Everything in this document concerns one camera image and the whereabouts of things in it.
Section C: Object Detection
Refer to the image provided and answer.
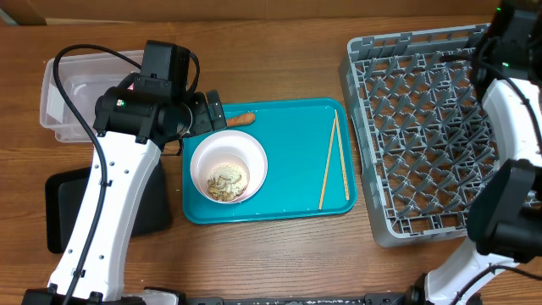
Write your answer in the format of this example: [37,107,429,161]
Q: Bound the black bin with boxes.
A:
[45,164,172,253]

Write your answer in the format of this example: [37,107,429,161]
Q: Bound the carrot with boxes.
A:
[226,113,256,127]

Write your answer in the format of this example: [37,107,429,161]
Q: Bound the wooden chopstick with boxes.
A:
[335,109,350,201]
[318,119,336,210]

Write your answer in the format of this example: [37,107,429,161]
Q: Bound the clear plastic bin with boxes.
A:
[40,53,139,143]

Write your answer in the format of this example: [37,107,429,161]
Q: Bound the teal tray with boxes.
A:
[182,97,357,225]

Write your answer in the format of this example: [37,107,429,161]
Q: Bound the black rail bottom edge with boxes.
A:
[143,283,424,305]

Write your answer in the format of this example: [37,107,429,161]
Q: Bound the grey dishwasher rack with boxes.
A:
[338,23,542,248]

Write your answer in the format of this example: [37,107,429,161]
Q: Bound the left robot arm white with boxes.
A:
[23,87,226,304]

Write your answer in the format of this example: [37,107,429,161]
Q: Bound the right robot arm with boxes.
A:
[399,1,541,304]

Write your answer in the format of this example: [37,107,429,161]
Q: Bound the left wooden chopstick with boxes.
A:
[318,119,336,210]

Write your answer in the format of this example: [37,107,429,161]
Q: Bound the right wooden chopstick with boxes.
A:
[335,109,350,201]

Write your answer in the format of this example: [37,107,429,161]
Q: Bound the food scraps in bowl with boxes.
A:
[207,163,249,202]

